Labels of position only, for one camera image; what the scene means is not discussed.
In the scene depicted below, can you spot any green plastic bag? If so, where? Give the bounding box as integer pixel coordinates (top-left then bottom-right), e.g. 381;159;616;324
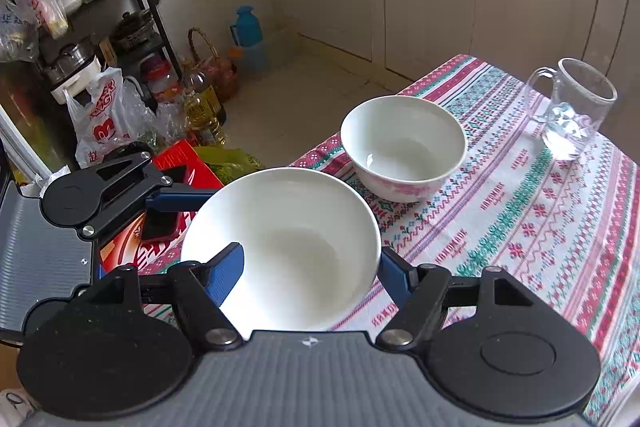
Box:
192;146;266;185

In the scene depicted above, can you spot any clear glass mug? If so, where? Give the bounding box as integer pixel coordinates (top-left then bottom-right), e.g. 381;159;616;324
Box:
525;58;618;162

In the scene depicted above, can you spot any black cooking pot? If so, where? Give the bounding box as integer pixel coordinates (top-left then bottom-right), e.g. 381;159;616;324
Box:
109;11;157;52

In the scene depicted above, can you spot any red green patterned tablecloth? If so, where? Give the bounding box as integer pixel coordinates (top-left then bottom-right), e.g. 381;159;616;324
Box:
137;53;640;427

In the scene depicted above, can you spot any red-lidded plastic jar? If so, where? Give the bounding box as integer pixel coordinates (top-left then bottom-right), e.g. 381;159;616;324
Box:
140;54;182;105

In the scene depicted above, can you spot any red cardboard box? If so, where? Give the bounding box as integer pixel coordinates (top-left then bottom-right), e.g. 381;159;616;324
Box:
99;141;225;278

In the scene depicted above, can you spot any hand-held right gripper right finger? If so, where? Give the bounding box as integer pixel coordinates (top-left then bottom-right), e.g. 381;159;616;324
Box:
375;246;537;354

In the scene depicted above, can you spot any blue thermos jug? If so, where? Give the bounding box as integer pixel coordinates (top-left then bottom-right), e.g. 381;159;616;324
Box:
230;6;264;48

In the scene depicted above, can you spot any cooking oil bottle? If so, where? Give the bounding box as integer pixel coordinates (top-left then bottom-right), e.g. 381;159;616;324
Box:
179;59;228;146

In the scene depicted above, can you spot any wicker basket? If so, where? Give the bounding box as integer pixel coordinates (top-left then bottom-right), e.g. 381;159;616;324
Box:
187;27;240;102

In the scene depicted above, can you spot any white rice cooker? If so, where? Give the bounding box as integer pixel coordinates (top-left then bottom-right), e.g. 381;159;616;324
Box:
42;39;103;104

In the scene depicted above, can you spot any white plastic bag red print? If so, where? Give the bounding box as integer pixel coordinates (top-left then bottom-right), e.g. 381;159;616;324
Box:
65;67;151;168

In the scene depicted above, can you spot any white bowl with pink flowers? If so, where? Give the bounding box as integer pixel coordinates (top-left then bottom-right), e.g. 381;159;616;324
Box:
340;95;469;204
181;167;383;339

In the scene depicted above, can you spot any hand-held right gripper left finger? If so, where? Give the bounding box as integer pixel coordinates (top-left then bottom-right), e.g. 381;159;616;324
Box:
96;242;246;352

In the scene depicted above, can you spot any light blue plastic bucket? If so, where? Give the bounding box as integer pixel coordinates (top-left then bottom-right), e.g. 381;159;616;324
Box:
239;41;272;74

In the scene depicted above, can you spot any hanging white plastic bag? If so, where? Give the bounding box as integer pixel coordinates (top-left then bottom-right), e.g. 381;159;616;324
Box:
0;0;41;64

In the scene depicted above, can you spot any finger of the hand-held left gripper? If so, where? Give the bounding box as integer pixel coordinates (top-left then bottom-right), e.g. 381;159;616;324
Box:
81;143;222;239

